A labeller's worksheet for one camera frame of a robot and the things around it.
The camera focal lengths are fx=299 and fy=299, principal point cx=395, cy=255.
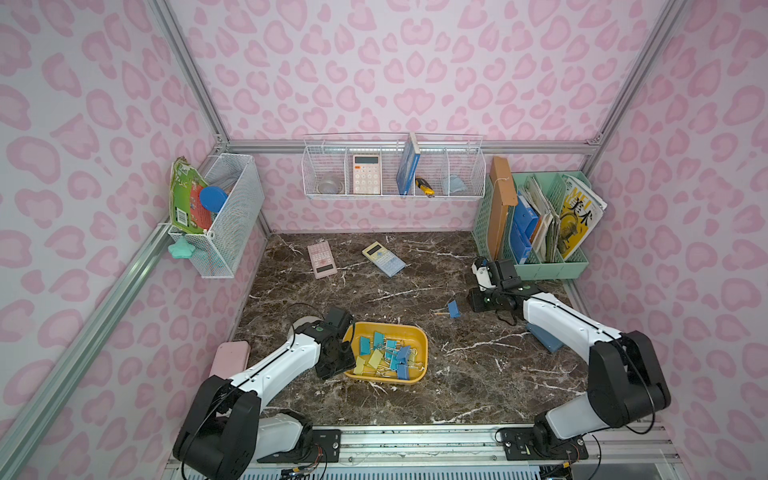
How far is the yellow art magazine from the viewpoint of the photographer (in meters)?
0.95

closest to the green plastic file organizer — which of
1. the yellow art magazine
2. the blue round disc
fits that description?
the yellow art magazine

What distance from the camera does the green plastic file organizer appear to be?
970 mm
